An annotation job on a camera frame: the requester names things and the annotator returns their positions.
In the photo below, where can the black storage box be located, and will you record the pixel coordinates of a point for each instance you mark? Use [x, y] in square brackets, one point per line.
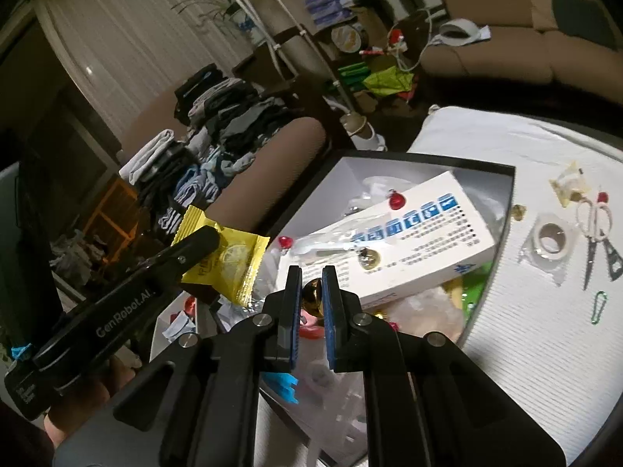
[348, 185]

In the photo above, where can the metal eiffel tower opener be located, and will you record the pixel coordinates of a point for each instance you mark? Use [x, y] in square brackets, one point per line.
[614, 260]

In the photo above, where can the neon yellow green bag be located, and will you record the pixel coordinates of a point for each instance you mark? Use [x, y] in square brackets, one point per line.
[388, 82]

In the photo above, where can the white table cloth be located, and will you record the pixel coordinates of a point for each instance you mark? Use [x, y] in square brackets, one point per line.
[549, 330]

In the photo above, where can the green carabiner clip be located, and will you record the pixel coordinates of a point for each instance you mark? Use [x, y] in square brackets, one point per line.
[599, 303]

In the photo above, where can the white cap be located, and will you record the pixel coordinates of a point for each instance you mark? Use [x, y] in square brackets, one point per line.
[460, 32]

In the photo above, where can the brown sofa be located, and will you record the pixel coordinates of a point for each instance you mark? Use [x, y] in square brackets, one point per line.
[527, 46]

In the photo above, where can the brown armchair arm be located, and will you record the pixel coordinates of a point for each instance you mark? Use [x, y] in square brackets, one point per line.
[252, 194]

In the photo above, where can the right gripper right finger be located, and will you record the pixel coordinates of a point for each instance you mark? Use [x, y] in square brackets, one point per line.
[345, 325]

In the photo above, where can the white handled scissors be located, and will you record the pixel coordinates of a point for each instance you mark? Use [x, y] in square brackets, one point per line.
[594, 218]

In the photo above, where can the gold chocolate ball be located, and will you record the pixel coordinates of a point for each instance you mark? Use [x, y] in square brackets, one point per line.
[311, 298]

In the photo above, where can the white tape roll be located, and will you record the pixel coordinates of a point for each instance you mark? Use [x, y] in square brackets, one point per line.
[549, 246]

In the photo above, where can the person left hand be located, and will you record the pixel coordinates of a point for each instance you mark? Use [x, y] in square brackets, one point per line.
[84, 398]

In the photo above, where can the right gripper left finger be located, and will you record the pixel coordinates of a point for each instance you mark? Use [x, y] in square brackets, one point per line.
[279, 324]

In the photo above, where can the yellow snack packet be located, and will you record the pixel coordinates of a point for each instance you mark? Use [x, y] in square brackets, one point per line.
[233, 267]

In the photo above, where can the pile of folded clothes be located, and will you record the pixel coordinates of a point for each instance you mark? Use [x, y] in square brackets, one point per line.
[226, 123]

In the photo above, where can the gold chocolate on carton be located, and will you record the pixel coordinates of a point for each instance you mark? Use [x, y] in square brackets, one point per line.
[369, 259]

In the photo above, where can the black cushion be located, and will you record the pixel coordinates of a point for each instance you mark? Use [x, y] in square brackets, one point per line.
[583, 19]

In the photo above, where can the clear plastic candy bag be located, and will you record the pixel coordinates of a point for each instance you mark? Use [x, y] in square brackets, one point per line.
[571, 185]

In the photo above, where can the white blue printed carton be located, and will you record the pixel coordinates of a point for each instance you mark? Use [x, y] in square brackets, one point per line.
[438, 235]

